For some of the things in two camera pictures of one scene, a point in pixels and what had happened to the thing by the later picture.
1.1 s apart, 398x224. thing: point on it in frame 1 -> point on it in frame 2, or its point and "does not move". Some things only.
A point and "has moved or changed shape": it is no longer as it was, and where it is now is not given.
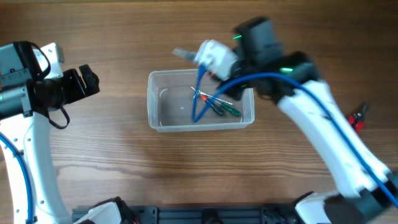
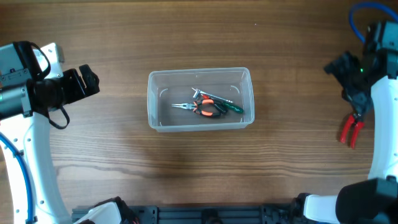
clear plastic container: (190, 99) does not move
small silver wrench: (199, 91) does not move
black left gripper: (78, 89) does not move
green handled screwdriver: (229, 109) has moved or changed shape
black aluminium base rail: (211, 214) does not move
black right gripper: (236, 91) -> (360, 99)
